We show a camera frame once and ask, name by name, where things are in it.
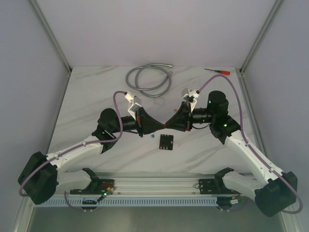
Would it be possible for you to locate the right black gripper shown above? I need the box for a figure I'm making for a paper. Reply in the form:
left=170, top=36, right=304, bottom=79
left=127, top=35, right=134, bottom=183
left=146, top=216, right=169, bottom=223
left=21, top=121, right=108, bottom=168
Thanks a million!
left=165, top=101, right=215, bottom=131

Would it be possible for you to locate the black fuse box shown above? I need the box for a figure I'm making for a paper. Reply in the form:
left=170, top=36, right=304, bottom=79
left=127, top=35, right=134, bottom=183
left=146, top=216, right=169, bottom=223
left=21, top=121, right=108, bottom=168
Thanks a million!
left=159, top=134, right=174, bottom=150

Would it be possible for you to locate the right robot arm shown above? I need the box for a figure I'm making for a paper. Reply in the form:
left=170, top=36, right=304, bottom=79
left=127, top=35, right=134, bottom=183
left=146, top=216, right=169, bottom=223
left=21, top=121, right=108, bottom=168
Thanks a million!
left=166, top=88, right=298, bottom=217

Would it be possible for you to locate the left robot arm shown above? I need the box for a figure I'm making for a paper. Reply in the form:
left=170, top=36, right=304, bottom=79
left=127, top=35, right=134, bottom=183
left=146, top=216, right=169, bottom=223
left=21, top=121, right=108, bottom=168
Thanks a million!
left=18, top=107, right=166, bottom=205

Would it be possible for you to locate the clear plastic fuse box cover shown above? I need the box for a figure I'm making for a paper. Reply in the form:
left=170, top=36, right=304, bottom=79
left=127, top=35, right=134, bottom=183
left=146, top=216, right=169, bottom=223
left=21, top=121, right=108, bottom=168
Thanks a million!
left=153, top=97, right=166, bottom=106

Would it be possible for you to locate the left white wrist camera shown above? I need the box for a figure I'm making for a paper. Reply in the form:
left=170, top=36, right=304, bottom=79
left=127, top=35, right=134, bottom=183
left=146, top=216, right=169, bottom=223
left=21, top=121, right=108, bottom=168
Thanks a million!
left=125, top=92, right=141, bottom=120

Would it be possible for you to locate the grey coiled metal hose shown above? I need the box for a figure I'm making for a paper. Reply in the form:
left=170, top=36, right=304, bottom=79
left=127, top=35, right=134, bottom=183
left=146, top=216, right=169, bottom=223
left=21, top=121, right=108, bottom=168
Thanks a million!
left=125, top=63, right=174, bottom=98

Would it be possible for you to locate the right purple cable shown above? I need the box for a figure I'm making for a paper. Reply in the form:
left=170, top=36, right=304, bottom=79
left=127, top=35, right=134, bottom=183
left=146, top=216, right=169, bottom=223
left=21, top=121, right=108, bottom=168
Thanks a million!
left=197, top=74, right=303, bottom=214

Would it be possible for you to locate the purple cable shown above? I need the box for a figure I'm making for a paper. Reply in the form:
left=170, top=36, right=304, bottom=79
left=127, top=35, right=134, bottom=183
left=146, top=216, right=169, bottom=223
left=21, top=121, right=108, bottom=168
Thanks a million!
left=197, top=74, right=303, bottom=214
left=18, top=90, right=128, bottom=213

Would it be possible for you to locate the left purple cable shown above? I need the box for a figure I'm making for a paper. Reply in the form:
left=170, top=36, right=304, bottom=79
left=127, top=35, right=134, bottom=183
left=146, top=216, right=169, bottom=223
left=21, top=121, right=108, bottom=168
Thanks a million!
left=18, top=90, right=128, bottom=213

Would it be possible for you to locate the aluminium rail frame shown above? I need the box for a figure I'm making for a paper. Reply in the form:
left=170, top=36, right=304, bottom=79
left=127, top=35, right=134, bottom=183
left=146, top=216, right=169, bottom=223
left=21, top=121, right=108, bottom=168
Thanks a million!
left=24, top=172, right=289, bottom=200

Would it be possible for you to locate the red handled screwdriver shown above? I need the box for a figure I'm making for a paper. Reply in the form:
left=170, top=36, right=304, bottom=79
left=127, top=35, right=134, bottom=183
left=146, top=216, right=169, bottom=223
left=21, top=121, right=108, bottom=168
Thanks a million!
left=205, top=69, right=230, bottom=75

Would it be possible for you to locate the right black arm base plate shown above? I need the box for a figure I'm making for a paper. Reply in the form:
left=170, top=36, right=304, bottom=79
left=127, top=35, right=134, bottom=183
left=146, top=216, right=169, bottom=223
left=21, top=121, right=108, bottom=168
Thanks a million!
left=198, top=178, right=239, bottom=195

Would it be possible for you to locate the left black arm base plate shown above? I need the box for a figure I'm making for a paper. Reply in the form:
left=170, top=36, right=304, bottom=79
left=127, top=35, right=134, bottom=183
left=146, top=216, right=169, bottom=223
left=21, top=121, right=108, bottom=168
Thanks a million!
left=70, top=179, right=114, bottom=195

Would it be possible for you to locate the perforated cable duct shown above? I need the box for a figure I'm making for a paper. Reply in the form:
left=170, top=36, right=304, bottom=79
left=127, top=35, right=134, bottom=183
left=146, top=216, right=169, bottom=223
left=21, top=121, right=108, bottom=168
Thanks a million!
left=35, top=196, right=219, bottom=207

